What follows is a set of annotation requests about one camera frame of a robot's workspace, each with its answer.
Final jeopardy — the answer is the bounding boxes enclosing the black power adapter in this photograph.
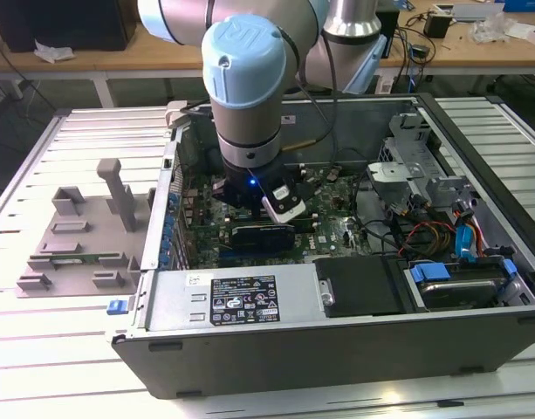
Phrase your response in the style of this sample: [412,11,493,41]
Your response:
[423,11,451,39]

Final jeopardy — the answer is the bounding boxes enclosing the open black PC case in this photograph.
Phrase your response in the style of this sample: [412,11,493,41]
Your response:
[104,92,535,401]

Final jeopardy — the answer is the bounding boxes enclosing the white flat box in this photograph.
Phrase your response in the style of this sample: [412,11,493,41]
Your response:
[509,21,535,47]

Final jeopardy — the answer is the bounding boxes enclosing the blue box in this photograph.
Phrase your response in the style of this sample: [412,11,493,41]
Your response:
[502,0,535,14]

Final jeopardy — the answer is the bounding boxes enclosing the large black computer tower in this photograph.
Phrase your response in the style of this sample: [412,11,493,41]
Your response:
[0,0,140,53]

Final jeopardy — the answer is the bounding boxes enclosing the red yellow power wires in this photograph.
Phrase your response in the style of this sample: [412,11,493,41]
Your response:
[391,217,459,259]

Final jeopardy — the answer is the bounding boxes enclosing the grey plastic case hinge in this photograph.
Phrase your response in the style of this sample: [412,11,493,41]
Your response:
[165,100,214,130]

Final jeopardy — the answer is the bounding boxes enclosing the black plastic shroud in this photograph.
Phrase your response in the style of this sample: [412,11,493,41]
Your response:
[312,256,410,318]

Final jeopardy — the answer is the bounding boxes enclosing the clear plastic bag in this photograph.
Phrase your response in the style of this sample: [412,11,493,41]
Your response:
[470,12,512,45]

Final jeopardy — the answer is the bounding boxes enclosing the crumpled white paper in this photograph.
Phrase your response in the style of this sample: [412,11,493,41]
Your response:
[33,39,76,65]

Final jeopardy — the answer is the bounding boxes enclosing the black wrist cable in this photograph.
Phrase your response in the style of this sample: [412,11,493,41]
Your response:
[282,25,340,175]

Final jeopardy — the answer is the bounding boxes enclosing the thin orange wire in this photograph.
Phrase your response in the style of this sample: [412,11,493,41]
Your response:
[475,213,489,258]

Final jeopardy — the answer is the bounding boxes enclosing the black graphics card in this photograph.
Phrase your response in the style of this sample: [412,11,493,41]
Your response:
[230,220,295,253]

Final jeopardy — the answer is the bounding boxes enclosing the hard disk in blue carrier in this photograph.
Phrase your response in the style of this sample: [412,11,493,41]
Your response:
[408,259,519,312]

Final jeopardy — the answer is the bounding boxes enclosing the silver metal drive cage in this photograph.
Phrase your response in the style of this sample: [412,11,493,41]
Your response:
[366,112,476,222]

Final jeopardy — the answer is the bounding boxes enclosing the silver power supply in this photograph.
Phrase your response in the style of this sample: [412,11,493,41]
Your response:
[144,264,327,331]

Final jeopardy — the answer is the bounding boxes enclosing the wide blue wire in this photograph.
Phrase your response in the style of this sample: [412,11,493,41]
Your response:
[453,199,481,264]

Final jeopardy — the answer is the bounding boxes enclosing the wooden desk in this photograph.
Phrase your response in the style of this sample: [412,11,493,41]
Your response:
[0,0,535,110]

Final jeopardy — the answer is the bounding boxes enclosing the grey parts rack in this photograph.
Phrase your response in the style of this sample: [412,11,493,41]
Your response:
[16,157,157,300]

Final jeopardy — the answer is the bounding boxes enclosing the green motherboard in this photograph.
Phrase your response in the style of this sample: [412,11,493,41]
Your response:
[179,163,368,270]

